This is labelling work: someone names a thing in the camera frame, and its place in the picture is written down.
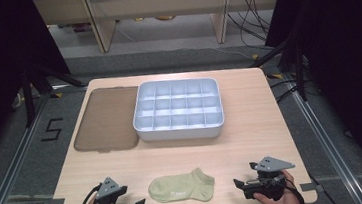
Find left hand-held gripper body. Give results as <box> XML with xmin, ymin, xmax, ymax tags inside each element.
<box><xmin>87</xmin><ymin>175</ymin><xmax>131</xmax><ymax>204</ymax></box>

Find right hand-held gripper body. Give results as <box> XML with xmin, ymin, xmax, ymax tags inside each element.
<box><xmin>240</xmin><ymin>153</ymin><xmax>300</xmax><ymax>204</ymax></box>

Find light green ankle sock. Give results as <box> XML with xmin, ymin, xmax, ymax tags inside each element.
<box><xmin>146</xmin><ymin>165</ymin><xmax>218</xmax><ymax>204</ymax></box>

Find white divided storage box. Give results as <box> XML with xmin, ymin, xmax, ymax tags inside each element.
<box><xmin>128</xmin><ymin>74</ymin><xmax>227</xmax><ymax>146</ymax></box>

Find grey tape strip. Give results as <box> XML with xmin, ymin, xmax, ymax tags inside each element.
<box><xmin>40</xmin><ymin>196</ymin><xmax>67</xmax><ymax>204</ymax></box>
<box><xmin>298</xmin><ymin>181</ymin><xmax>318</xmax><ymax>193</ymax></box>

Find translucent brown box lid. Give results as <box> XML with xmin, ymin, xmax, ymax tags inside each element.
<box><xmin>67</xmin><ymin>84</ymin><xmax>145</xmax><ymax>156</ymax></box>

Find black metal stand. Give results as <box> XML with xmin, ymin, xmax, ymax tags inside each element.
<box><xmin>246</xmin><ymin>35</ymin><xmax>311</xmax><ymax>107</ymax></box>
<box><xmin>19</xmin><ymin>56</ymin><xmax>92</xmax><ymax>129</ymax></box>

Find light wooden desk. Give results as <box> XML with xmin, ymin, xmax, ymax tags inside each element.
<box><xmin>33</xmin><ymin>0</ymin><xmax>288</xmax><ymax>61</ymax></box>

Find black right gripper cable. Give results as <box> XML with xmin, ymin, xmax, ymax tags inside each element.
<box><xmin>285</xmin><ymin>176</ymin><xmax>305</xmax><ymax>204</ymax></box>

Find aluminium floor rail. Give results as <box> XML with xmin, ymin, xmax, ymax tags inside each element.
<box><xmin>281</xmin><ymin>66</ymin><xmax>362</xmax><ymax>204</ymax></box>
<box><xmin>0</xmin><ymin>92</ymin><xmax>63</xmax><ymax>204</ymax></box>

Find black floor cables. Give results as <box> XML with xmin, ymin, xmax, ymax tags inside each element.
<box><xmin>268</xmin><ymin>77</ymin><xmax>304</xmax><ymax>104</ymax></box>

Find bundle of black hanging cables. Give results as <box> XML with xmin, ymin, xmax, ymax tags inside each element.
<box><xmin>224</xmin><ymin>0</ymin><xmax>279</xmax><ymax>50</ymax></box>

